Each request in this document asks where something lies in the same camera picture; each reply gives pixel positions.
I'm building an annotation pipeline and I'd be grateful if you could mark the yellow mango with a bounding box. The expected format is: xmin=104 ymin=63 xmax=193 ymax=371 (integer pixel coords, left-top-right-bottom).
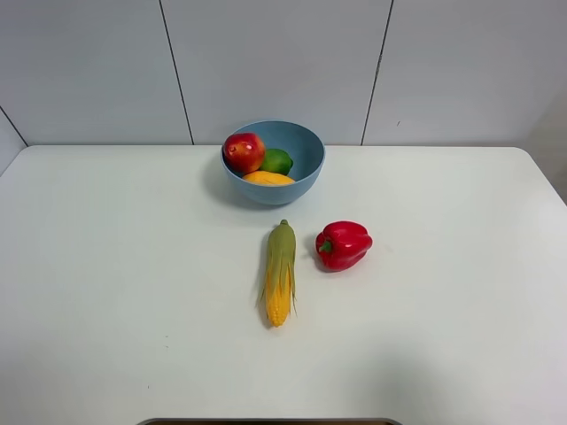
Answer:
xmin=243 ymin=170 xmax=295 ymax=186

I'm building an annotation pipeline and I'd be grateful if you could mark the green lime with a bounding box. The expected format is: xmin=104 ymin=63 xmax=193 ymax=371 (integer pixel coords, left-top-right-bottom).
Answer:
xmin=259 ymin=149 xmax=293 ymax=175

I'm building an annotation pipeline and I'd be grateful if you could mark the red apple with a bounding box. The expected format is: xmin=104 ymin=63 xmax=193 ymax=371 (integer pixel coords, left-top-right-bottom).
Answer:
xmin=222 ymin=133 xmax=266 ymax=174

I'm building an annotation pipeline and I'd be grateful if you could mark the blue plastic bowl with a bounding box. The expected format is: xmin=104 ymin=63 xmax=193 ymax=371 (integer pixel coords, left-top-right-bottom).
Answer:
xmin=221 ymin=120 xmax=326 ymax=205

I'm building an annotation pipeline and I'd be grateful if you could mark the red bell pepper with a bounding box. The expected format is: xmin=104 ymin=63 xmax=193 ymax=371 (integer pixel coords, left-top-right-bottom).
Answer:
xmin=315 ymin=220 xmax=373 ymax=272

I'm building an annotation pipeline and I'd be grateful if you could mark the corn cob with husk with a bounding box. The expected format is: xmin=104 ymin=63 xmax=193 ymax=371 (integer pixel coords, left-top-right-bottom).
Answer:
xmin=259 ymin=220 xmax=297 ymax=328

